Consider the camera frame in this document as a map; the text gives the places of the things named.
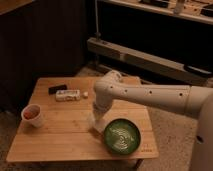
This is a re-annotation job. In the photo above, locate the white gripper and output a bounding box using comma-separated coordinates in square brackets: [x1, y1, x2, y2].
[87, 102, 110, 128]

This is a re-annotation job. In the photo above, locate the white sponge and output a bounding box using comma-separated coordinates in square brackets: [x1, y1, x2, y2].
[93, 120, 106, 133]

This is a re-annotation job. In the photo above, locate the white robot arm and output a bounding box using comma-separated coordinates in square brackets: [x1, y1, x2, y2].
[88, 70, 213, 171]

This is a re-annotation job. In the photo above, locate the green ceramic bowl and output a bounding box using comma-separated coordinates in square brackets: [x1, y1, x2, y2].
[103, 118, 141, 155]

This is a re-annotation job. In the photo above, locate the small white round object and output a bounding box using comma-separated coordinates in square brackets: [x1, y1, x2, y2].
[83, 92, 89, 98]

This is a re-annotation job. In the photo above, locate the wooden folding table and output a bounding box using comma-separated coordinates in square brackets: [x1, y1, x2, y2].
[6, 77, 159, 162]

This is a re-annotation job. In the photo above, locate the white rectangular packet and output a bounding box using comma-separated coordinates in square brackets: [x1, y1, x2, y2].
[55, 90, 80, 102]

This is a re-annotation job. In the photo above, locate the black rectangular block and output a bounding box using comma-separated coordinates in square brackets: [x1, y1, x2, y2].
[48, 84, 67, 95]

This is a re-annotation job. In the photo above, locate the white paper cup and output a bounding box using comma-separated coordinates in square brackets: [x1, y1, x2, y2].
[21, 104, 44, 128]

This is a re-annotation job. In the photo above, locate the orange item in cup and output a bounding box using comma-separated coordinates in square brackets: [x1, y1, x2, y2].
[24, 111, 37, 119]

